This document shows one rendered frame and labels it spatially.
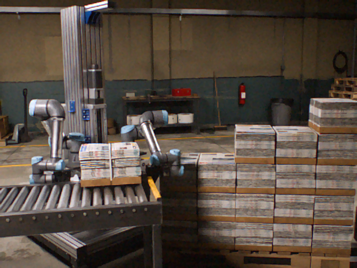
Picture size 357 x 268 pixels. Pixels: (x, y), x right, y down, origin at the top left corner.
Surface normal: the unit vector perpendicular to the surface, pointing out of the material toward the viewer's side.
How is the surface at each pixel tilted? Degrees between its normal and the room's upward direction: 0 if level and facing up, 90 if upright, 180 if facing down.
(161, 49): 90
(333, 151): 90
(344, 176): 90
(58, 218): 90
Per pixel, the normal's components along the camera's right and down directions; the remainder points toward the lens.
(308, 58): 0.20, 0.17
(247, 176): -0.12, 0.17
